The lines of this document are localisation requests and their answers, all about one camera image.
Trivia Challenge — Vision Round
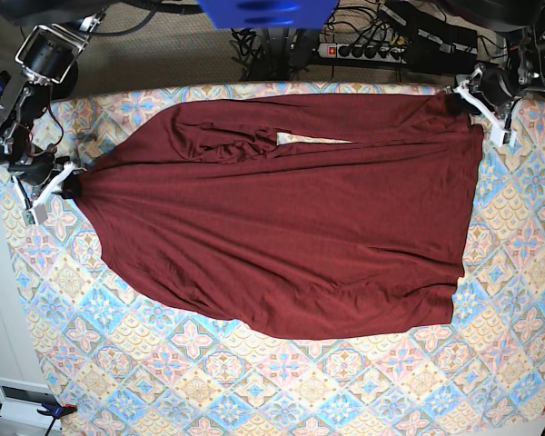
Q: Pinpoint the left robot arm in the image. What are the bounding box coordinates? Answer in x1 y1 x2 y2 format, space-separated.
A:
437 1 545 107

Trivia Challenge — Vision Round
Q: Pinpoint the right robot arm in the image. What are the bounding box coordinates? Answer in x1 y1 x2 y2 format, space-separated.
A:
0 1 109 187

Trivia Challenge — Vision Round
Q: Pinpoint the white wall vent panel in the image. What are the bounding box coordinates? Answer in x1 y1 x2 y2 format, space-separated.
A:
0 377 56 430

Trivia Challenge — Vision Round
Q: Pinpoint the left table clamp lower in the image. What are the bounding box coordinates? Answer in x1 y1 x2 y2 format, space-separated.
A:
0 401 78 435

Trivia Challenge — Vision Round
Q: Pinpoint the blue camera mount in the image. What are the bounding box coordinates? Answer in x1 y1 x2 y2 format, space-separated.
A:
198 0 339 29

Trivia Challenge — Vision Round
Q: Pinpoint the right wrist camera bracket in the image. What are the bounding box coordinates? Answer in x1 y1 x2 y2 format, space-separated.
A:
11 156 86 227

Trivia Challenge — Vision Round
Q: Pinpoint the maroon t-shirt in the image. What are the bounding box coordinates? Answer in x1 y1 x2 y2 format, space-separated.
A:
76 93 483 340

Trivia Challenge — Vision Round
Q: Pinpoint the patterned tablecloth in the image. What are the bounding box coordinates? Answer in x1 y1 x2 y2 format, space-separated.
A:
0 98 545 435

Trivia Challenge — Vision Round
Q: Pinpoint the black round stool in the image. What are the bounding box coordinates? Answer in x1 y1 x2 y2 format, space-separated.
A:
52 63 78 101

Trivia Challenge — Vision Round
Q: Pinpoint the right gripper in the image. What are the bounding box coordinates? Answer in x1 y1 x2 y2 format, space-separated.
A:
7 152 82 199

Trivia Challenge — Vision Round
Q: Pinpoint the white power strip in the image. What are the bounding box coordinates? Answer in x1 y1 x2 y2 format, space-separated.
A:
317 43 405 64

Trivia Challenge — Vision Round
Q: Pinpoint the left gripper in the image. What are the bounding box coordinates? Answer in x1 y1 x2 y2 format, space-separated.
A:
479 67 520 107

